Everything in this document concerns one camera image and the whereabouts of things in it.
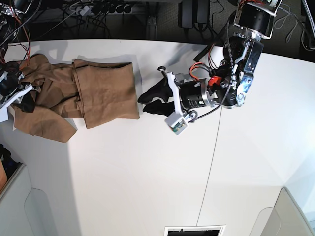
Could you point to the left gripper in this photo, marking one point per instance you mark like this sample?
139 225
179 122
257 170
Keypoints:
181 96

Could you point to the aluminium table leg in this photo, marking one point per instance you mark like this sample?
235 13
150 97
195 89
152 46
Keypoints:
151 28

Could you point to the grey bin left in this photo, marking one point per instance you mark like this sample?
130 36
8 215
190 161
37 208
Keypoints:
24 210

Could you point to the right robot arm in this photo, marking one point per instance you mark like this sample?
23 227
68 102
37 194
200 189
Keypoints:
15 54

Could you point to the grey bin right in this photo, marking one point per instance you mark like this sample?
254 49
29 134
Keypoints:
285 218

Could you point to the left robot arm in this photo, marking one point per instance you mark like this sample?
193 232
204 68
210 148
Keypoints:
222 72

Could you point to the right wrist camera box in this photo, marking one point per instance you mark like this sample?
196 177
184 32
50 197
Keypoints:
3 113

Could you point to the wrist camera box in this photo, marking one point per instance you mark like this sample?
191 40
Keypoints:
3 113
176 123

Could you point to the black power adapter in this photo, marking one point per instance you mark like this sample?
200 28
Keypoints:
185 16

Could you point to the white framed floor vent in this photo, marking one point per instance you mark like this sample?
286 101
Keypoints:
195 231

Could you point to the brown t-shirt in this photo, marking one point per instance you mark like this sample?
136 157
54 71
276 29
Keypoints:
95 92

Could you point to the grey bin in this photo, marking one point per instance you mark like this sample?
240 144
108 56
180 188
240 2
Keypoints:
24 210
285 218

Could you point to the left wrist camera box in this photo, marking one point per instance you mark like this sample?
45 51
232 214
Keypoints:
176 123

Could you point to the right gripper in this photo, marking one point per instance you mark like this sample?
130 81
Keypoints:
21 97

